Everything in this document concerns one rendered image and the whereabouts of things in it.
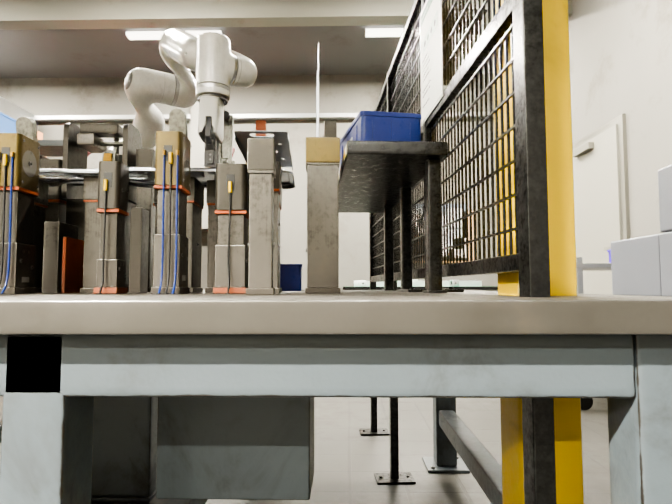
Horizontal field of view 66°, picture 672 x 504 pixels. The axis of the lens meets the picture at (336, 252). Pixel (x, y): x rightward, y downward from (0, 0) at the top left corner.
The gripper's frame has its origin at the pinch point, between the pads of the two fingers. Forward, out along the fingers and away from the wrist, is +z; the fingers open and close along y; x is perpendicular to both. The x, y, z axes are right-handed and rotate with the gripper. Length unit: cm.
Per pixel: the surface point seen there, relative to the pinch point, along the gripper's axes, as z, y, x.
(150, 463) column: 91, -52, -29
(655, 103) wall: -108, -247, 288
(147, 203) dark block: 7.4, -23.4, -22.8
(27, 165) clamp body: 5.0, 13.9, -37.5
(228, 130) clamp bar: -13.8, -20.6, 0.8
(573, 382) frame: 43, 68, 56
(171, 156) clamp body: 4.3, 20.8, -4.5
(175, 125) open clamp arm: -4.8, 12.9, -5.8
